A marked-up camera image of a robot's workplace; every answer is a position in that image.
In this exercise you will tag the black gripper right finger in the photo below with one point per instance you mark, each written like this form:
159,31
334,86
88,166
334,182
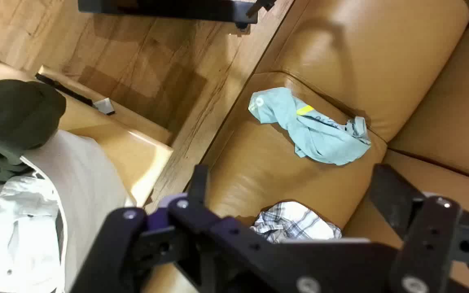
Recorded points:
430,244

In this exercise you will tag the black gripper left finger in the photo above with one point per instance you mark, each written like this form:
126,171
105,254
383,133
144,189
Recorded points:
131,249

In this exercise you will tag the white shorts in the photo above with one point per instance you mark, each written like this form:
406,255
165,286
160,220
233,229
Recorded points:
12,238

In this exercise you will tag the tan leather couch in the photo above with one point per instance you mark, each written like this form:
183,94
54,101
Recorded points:
354,54

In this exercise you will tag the light wooden table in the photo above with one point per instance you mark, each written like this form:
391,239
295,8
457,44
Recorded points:
131,156

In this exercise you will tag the blue white plaid cloth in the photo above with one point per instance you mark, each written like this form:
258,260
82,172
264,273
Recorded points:
294,220

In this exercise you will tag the light blue garment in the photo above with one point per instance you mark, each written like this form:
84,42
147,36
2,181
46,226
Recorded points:
321,138

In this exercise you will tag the black marker with tag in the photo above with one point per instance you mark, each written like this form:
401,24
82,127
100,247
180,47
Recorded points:
66,91

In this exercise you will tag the dark green garment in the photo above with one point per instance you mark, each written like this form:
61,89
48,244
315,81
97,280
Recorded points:
12,119

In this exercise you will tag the black furniture base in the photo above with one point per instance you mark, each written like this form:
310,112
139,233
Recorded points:
154,6

